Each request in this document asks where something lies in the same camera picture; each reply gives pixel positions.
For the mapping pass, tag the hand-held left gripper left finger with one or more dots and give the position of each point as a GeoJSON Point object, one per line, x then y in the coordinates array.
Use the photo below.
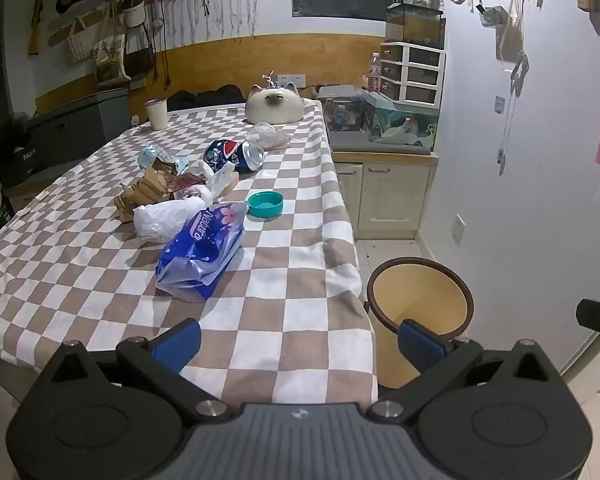
{"type": "Point", "coordinates": [177, 344]}

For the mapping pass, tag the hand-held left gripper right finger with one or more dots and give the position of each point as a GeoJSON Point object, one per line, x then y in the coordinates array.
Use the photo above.
{"type": "Point", "coordinates": [420, 344]}

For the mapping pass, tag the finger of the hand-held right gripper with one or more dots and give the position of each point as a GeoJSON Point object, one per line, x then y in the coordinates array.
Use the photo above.
{"type": "Point", "coordinates": [595, 316]}

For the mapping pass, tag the beige bin with brown rim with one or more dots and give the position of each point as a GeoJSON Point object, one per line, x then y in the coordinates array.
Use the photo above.
{"type": "Point", "coordinates": [420, 295]}

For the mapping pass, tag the blue plastic bag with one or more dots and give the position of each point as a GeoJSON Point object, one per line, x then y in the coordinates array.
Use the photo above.
{"type": "Point", "coordinates": [200, 245]}

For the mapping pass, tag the white plastic bag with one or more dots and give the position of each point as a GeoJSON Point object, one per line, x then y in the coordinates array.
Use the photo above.
{"type": "Point", "coordinates": [160, 217]}

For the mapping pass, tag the brown cardboard packaging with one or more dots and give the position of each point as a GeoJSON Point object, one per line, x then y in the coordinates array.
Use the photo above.
{"type": "Point", "coordinates": [140, 192]}

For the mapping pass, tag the small red carton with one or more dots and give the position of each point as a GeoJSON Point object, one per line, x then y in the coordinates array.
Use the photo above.
{"type": "Point", "coordinates": [185, 181]}

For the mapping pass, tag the teal plastic lid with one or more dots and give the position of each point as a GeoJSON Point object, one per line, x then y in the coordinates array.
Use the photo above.
{"type": "Point", "coordinates": [265, 205]}

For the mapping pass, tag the white plastic wrapper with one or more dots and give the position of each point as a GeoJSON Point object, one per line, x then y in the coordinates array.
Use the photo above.
{"type": "Point", "coordinates": [220, 177]}

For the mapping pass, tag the clear plastic bottle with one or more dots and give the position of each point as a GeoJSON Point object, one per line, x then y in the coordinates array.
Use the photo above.
{"type": "Point", "coordinates": [152, 155]}

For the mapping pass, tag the crushed blue soda can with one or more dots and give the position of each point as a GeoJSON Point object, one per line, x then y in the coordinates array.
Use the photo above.
{"type": "Point", "coordinates": [225, 155]}

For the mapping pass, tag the clear plastic wrapper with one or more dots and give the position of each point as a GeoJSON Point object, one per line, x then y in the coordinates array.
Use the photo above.
{"type": "Point", "coordinates": [267, 135]}

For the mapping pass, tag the cream cabinet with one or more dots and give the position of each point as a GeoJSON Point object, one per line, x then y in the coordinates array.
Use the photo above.
{"type": "Point", "coordinates": [390, 195]}

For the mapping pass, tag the brown white checkered tablecloth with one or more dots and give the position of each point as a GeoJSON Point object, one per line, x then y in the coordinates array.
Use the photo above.
{"type": "Point", "coordinates": [290, 240]}

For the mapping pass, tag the small hanging ornament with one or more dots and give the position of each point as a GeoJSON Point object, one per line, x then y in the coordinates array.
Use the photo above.
{"type": "Point", "coordinates": [502, 160]}

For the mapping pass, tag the teal printed box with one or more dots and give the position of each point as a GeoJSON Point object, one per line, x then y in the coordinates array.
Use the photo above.
{"type": "Point", "coordinates": [405, 120]}

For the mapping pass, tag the white cup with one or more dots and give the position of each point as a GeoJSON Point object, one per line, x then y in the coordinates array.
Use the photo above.
{"type": "Point", "coordinates": [157, 117]}

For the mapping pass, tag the grey storage box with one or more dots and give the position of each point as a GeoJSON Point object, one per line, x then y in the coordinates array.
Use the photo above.
{"type": "Point", "coordinates": [75, 125]}

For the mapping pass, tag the black cardboard box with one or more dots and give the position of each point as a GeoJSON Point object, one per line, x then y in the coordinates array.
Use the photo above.
{"type": "Point", "coordinates": [17, 162]}

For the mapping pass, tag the clear storage box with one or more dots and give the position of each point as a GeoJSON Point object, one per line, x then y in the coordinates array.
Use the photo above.
{"type": "Point", "coordinates": [342, 110]}

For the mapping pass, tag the black cloth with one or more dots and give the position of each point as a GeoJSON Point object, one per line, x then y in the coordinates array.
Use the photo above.
{"type": "Point", "coordinates": [205, 97]}

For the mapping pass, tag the cat-shaped cream cushion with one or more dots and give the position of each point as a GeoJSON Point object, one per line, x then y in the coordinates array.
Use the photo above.
{"type": "Point", "coordinates": [272, 107]}

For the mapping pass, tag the white drawer unit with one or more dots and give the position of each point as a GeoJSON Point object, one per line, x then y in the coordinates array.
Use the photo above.
{"type": "Point", "coordinates": [415, 72]}

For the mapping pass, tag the water bottle with pink label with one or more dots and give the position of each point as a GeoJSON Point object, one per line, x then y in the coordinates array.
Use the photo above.
{"type": "Point", "coordinates": [374, 72]}

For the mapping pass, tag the small silver ornament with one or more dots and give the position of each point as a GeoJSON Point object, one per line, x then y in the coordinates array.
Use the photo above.
{"type": "Point", "coordinates": [267, 80]}

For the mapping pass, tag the printed tote bag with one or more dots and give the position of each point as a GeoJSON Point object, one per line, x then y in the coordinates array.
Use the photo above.
{"type": "Point", "coordinates": [109, 57]}

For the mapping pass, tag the beige hanging cloth bag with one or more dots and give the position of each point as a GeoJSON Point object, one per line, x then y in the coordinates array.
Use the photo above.
{"type": "Point", "coordinates": [505, 30]}

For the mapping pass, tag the black and white bag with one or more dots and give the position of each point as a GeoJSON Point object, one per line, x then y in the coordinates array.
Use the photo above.
{"type": "Point", "coordinates": [139, 45]}

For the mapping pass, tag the glass fish tank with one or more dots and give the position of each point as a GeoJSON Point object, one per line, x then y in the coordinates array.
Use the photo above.
{"type": "Point", "coordinates": [415, 27]}

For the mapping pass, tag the beige mesh bag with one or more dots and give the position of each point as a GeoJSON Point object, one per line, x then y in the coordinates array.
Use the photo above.
{"type": "Point", "coordinates": [80, 42]}

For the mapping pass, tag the wooden toy sword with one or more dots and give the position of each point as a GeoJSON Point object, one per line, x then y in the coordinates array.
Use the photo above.
{"type": "Point", "coordinates": [36, 15]}

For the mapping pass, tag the white wall socket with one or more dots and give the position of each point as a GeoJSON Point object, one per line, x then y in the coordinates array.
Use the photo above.
{"type": "Point", "coordinates": [459, 229]}

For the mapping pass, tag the small wall card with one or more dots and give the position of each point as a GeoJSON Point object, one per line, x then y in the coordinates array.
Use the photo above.
{"type": "Point", "coordinates": [500, 105]}

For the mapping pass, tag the white macrame wall hanging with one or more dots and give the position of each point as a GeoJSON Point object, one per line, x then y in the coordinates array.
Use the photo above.
{"type": "Point", "coordinates": [220, 0]}

